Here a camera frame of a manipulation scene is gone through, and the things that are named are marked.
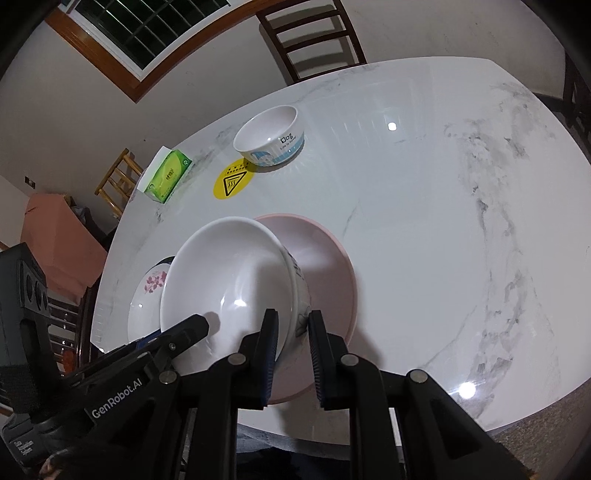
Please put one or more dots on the large pink bowl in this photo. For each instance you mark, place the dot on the large pink bowl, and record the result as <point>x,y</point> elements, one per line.
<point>332,285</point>

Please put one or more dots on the white ribbed bowl pink base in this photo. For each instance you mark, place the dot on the white ribbed bowl pink base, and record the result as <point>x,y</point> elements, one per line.
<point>230,272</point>

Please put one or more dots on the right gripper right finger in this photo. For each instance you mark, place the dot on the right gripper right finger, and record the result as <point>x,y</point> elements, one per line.
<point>326,350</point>

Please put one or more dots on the white bowl blue dolphin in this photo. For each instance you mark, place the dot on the white bowl blue dolphin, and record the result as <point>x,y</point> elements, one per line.
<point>272,137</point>

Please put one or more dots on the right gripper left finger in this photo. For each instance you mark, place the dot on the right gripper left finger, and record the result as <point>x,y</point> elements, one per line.
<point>266,352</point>

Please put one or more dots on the green tissue box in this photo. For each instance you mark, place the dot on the green tissue box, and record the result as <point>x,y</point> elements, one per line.
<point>163,173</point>

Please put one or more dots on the yellow warning sticker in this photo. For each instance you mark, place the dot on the yellow warning sticker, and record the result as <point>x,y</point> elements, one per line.
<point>233,179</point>

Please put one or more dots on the dark wooden chair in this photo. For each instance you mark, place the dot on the dark wooden chair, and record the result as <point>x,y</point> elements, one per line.
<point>293,26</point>

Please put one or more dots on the bamboo chair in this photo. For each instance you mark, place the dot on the bamboo chair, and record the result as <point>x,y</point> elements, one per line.
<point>117,185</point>

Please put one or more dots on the pink cloth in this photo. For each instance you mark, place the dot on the pink cloth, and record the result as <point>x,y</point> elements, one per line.
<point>70,257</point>

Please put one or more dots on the black wall switch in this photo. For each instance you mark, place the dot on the black wall switch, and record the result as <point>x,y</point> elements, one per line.
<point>28,181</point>

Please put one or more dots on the wooden framed window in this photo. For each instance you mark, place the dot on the wooden framed window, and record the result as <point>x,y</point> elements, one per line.
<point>135,44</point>

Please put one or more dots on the white plate pink flowers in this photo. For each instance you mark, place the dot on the white plate pink flowers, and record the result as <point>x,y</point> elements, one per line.
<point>144,310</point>

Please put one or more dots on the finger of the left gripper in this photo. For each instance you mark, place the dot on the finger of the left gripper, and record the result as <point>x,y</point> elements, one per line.
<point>176,340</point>

